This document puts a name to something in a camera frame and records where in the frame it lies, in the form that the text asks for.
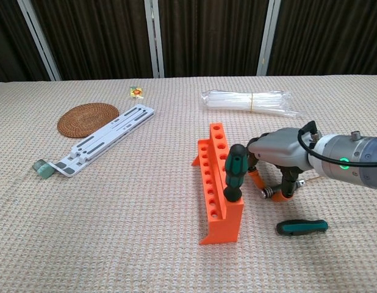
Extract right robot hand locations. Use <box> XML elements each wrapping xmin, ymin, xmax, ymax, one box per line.
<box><xmin>245</xmin><ymin>127</ymin><xmax>317</xmax><ymax>204</ymax></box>

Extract silver black precision screwdriver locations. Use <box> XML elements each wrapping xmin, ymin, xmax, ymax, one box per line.
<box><xmin>260</xmin><ymin>176</ymin><xmax>322</xmax><ymax>201</ymax></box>

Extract large green black screwdriver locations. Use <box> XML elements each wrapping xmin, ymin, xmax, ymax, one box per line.
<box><xmin>222</xmin><ymin>143</ymin><xmax>250</xmax><ymax>203</ymax></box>

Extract small green black screwdriver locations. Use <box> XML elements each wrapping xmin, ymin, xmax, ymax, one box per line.
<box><xmin>276</xmin><ymin>218</ymin><xmax>365</xmax><ymax>236</ymax></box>

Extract orange screwdriver holder rack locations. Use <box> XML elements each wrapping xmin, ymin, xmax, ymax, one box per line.
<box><xmin>191</xmin><ymin>121</ymin><xmax>244</xmax><ymax>246</ymax></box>

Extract white folding laptop stand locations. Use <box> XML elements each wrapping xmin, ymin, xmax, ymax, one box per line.
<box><xmin>52</xmin><ymin>104</ymin><xmax>156</xmax><ymax>178</ymax></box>

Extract bundle of clear straws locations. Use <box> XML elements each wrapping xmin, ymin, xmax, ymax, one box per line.
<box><xmin>201</xmin><ymin>88</ymin><xmax>301</xmax><ymax>119</ymax></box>

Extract beige woven tablecloth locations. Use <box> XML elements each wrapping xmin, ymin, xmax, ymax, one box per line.
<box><xmin>0</xmin><ymin>74</ymin><xmax>377</xmax><ymax>293</ymax></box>

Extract round woven rattan coaster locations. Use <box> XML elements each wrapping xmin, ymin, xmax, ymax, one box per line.
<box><xmin>57</xmin><ymin>103</ymin><xmax>120</xmax><ymax>139</ymax></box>

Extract small green translucent block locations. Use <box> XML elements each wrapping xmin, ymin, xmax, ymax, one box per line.
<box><xmin>32</xmin><ymin>159</ymin><xmax>55</xmax><ymax>179</ymax></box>

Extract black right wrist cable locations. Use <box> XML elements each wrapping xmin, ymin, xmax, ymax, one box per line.
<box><xmin>297</xmin><ymin>120</ymin><xmax>377</xmax><ymax>167</ymax></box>

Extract white aluminium partition post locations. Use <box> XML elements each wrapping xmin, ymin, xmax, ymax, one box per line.
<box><xmin>144</xmin><ymin>0</ymin><xmax>165</xmax><ymax>79</ymax></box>
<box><xmin>257</xmin><ymin>0</ymin><xmax>282</xmax><ymax>76</ymax></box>
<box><xmin>16</xmin><ymin>0</ymin><xmax>62</xmax><ymax>82</ymax></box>

